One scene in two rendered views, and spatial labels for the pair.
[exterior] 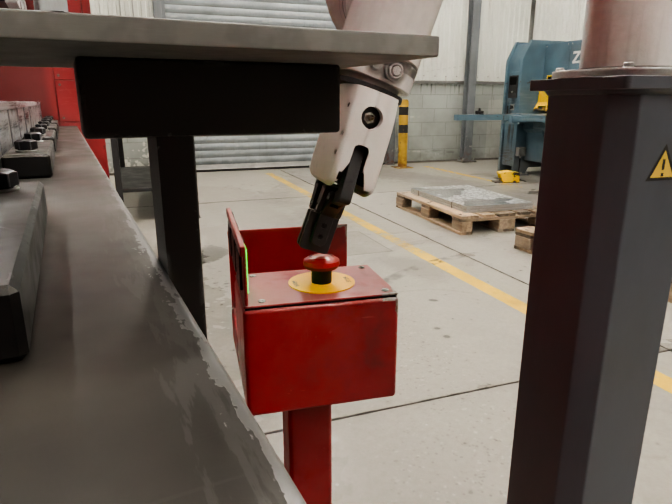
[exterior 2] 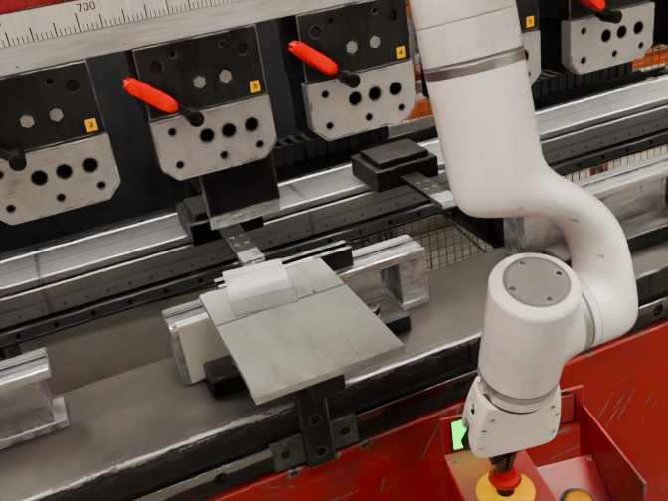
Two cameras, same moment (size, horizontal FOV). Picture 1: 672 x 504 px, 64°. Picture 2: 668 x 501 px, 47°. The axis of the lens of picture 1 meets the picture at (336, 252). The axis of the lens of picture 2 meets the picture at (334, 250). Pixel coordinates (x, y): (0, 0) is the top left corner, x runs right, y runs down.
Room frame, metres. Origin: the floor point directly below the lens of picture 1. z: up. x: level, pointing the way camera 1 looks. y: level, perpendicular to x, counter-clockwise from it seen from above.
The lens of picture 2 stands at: (0.48, -0.71, 1.50)
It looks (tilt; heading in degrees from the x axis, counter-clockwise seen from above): 27 degrees down; 97
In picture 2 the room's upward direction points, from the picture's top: 9 degrees counter-clockwise
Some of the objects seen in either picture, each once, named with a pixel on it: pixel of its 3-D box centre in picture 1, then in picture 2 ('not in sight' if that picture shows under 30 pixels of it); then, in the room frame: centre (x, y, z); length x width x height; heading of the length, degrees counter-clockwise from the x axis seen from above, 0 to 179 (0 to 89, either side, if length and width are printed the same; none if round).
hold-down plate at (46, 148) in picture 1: (32, 156); (627, 236); (0.81, 0.45, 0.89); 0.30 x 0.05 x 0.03; 26
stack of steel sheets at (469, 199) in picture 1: (466, 197); not in sight; (4.62, -1.14, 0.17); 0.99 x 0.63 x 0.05; 18
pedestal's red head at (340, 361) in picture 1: (304, 294); (538, 494); (0.59, 0.04, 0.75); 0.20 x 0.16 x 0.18; 15
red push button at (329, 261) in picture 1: (321, 271); (505, 483); (0.55, 0.02, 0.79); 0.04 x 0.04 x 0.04
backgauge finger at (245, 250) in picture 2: not in sight; (230, 227); (0.18, 0.38, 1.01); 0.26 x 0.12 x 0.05; 116
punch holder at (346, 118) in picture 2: not in sight; (347, 64); (0.40, 0.31, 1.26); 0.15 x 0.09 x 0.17; 26
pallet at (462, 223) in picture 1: (466, 208); not in sight; (4.62, -1.14, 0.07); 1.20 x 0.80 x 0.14; 18
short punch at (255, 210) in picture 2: not in sight; (240, 188); (0.24, 0.24, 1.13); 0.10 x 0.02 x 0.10; 26
